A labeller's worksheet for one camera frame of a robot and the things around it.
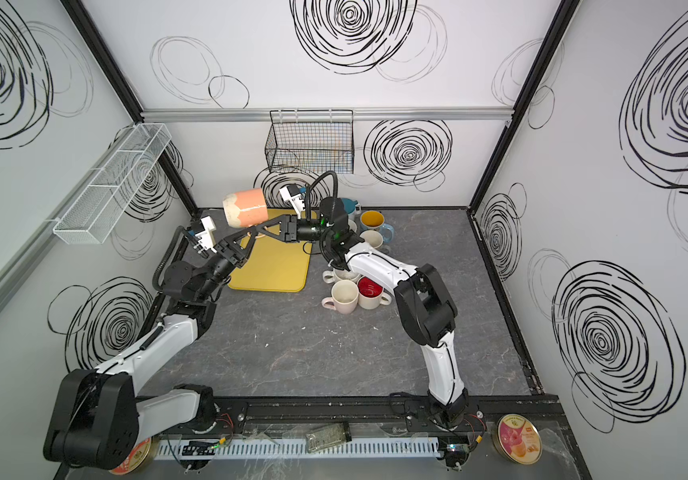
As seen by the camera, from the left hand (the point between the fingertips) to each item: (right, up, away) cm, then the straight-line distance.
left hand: (259, 232), depth 70 cm
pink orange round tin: (+60, -48, -2) cm, 77 cm away
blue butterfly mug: (+30, +5, +36) cm, 47 cm away
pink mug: (+20, -20, +21) cm, 35 cm away
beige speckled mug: (+16, -14, +23) cm, 31 cm away
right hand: (-1, 0, +1) cm, 2 cm away
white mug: (+28, -19, +24) cm, 42 cm away
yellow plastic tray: (-5, -11, +32) cm, 34 cm away
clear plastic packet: (+16, -47, -2) cm, 50 cm away
